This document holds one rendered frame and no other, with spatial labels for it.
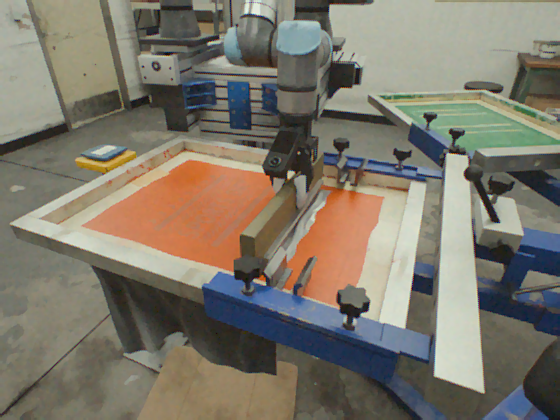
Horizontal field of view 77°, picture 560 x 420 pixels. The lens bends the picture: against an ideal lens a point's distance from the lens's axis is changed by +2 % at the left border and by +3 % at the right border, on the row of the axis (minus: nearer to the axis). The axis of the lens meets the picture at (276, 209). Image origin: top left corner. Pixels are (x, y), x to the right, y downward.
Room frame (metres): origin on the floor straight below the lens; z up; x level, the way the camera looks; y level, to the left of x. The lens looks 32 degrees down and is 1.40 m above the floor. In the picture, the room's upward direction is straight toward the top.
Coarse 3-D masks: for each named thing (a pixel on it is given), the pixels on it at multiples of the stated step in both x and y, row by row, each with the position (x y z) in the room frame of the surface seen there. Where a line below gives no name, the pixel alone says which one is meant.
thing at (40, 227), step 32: (160, 160) 0.98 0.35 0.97; (256, 160) 0.98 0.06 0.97; (96, 192) 0.76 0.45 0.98; (416, 192) 0.74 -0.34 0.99; (32, 224) 0.60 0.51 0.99; (416, 224) 0.60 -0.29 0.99; (96, 256) 0.51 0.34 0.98; (128, 256) 0.50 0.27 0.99; (160, 288) 0.45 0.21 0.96; (192, 288) 0.42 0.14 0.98; (384, 320) 0.35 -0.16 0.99
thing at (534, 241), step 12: (528, 228) 0.51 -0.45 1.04; (528, 240) 0.48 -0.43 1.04; (540, 240) 0.48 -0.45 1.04; (552, 240) 0.48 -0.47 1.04; (480, 252) 0.49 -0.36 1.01; (528, 252) 0.46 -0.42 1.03; (540, 252) 0.46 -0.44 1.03; (552, 252) 0.45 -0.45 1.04; (504, 264) 0.47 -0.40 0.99; (540, 264) 0.45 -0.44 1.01; (552, 264) 0.45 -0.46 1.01
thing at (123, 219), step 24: (144, 192) 0.80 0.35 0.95; (96, 216) 0.69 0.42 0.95; (120, 216) 0.69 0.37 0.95; (144, 216) 0.69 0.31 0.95; (144, 240) 0.59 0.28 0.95; (168, 240) 0.59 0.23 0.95; (312, 240) 0.59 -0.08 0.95; (336, 240) 0.59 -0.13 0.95; (360, 240) 0.59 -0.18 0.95; (216, 264) 0.52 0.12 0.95; (288, 264) 0.52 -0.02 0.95; (336, 264) 0.52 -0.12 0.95; (360, 264) 0.52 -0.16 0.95; (288, 288) 0.45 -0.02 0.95; (312, 288) 0.45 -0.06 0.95; (336, 288) 0.45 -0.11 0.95
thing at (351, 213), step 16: (192, 160) 1.01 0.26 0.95; (176, 176) 0.90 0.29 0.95; (192, 176) 0.90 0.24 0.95; (240, 176) 0.90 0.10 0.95; (256, 176) 0.90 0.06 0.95; (176, 192) 0.80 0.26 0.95; (272, 192) 0.80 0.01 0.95; (336, 192) 0.80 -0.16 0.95; (352, 192) 0.80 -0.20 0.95; (256, 208) 0.72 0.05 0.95; (336, 208) 0.72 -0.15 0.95; (352, 208) 0.72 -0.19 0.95; (368, 208) 0.72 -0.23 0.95; (320, 224) 0.65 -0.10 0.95; (336, 224) 0.65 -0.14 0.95; (352, 224) 0.65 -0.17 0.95; (368, 224) 0.65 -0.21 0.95
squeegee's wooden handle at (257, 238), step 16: (320, 160) 0.81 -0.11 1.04; (320, 176) 0.82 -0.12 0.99; (288, 192) 0.63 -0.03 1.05; (272, 208) 0.56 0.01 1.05; (288, 208) 0.61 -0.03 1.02; (256, 224) 0.51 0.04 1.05; (272, 224) 0.54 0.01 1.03; (240, 240) 0.48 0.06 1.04; (256, 240) 0.48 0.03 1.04; (272, 240) 0.54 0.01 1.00; (240, 256) 0.48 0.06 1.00; (256, 256) 0.47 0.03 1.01
